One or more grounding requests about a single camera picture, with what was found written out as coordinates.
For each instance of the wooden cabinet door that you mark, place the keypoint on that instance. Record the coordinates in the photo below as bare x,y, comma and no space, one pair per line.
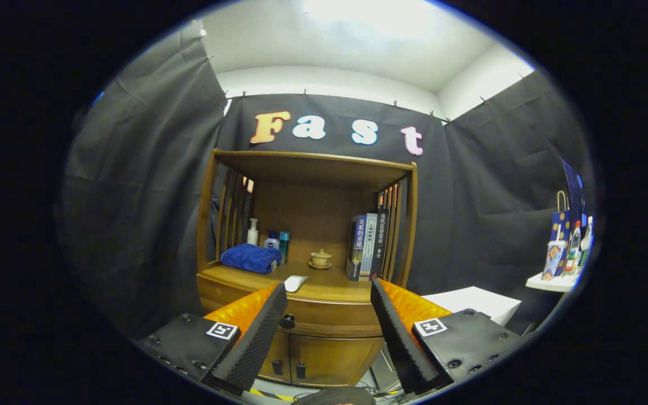
279,349
335,357

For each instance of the patterned carton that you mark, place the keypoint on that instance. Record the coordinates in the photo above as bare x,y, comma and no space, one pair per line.
553,259

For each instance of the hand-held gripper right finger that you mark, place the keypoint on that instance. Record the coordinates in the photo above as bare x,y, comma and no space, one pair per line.
405,349

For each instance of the wooden countertop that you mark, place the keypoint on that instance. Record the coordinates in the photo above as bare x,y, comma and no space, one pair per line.
335,284

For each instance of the white pump bottle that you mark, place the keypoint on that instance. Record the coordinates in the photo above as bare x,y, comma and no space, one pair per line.
252,236

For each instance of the blue gift bag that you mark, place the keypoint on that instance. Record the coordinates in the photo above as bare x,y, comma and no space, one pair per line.
561,222

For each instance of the wooden drawer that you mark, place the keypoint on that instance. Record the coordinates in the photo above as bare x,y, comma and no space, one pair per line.
335,315

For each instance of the white wall shelf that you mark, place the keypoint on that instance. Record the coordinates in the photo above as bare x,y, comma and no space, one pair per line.
552,283

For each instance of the white and green tube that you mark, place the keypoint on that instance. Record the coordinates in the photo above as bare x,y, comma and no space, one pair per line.
295,283

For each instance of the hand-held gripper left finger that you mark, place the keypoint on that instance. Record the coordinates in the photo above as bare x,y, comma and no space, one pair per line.
251,349

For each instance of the light blue book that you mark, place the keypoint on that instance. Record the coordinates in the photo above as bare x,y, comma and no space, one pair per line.
369,244

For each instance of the clear bottle with green label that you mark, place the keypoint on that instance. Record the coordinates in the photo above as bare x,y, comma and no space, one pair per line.
585,242

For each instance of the white storage box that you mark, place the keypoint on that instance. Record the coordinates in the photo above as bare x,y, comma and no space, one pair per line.
470,301

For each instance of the wooden cabinet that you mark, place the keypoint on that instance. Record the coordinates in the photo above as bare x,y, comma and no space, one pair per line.
307,208

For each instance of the beige lidded teacup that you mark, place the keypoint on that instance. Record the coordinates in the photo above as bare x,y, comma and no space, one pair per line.
320,260

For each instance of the white bottle with blue cap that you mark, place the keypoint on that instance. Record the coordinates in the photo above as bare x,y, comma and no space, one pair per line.
271,243

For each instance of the person's grey trouser leg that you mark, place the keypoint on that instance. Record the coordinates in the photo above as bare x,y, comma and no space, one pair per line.
335,396

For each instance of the clear bottle with red label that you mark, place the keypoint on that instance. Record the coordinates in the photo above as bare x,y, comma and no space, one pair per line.
572,247

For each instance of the blue folded towel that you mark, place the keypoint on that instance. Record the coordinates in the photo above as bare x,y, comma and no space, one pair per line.
251,259

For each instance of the dark blue bag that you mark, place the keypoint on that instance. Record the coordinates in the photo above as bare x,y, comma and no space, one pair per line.
574,191

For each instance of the teal bottle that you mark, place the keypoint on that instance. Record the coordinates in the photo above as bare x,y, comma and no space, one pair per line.
284,242

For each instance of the yellow and black floor tape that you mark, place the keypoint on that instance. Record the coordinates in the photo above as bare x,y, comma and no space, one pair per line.
270,395

